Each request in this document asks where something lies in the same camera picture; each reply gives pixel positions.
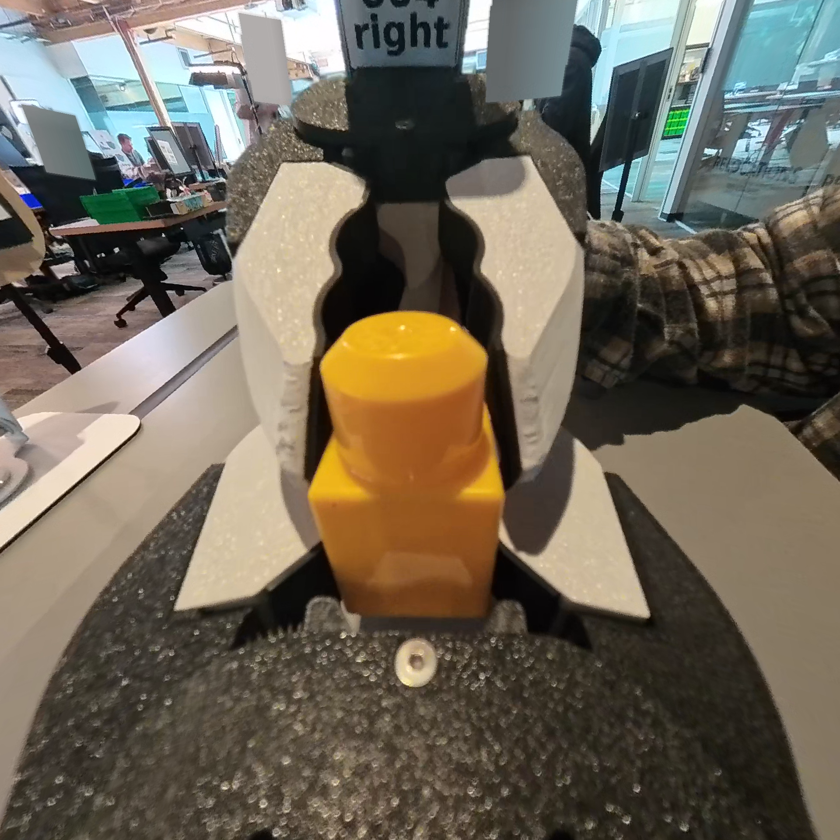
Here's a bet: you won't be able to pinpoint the long wooden desk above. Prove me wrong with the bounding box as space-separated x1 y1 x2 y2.
49 200 231 277

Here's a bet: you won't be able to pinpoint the green storage bins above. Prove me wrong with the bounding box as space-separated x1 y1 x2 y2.
80 185 161 223

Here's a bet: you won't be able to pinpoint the black office chair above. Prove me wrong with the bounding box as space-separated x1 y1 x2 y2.
113 236 207 329

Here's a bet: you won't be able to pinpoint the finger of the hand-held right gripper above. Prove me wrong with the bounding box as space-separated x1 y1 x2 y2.
449 153 587 484
233 161 371 490

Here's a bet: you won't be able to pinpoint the black floor sign display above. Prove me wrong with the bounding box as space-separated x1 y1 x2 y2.
598 47 675 221

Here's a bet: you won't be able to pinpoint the person's plaid shirt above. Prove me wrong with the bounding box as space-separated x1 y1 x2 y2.
787 394 840 476

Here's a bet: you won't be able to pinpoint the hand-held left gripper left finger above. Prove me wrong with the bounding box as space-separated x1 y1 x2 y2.
174 427 324 613

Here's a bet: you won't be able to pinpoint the yellow one-stud block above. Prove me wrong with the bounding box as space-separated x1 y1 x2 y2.
307 311 505 619

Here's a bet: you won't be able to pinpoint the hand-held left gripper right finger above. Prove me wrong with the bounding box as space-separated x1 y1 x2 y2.
500 438 652 623

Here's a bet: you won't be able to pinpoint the pair of desk monitors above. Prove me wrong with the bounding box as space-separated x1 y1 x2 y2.
146 121 217 175

